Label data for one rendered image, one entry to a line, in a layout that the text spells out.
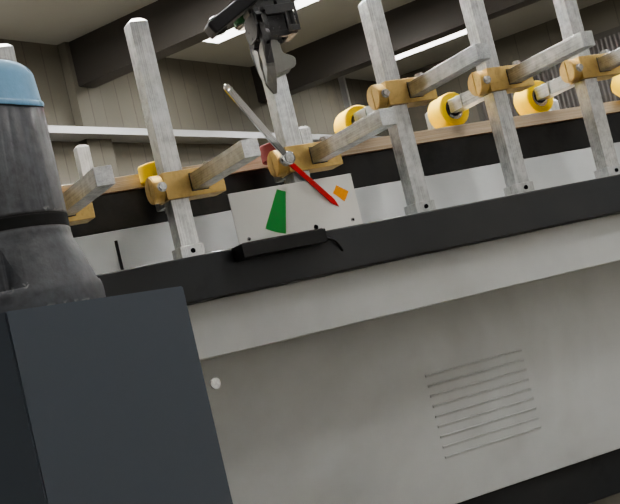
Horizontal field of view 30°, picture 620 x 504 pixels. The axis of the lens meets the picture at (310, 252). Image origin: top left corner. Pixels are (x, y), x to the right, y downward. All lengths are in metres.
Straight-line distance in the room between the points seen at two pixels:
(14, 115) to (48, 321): 0.23
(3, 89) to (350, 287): 1.14
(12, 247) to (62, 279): 0.06
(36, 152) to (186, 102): 9.90
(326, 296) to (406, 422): 0.41
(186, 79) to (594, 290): 8.68
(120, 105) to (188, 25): 1.45
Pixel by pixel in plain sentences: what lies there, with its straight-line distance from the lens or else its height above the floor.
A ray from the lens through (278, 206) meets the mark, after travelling 2.14.
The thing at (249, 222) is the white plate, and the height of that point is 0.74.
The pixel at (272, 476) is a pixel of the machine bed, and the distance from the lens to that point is 2.33.
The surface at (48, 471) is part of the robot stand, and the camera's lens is 1.06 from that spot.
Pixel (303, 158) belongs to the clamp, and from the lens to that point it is 2.18.
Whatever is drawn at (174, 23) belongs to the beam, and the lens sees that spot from 9.28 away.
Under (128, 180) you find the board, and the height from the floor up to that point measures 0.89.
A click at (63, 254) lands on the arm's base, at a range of 1.18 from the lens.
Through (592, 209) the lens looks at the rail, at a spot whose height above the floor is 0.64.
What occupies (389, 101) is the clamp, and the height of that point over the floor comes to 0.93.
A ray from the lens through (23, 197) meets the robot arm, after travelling 1.18.
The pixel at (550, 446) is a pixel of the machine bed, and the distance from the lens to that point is 2.68.
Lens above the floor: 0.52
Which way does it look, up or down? 4 degrees up
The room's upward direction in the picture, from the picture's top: 13 degrees counter-clockwise
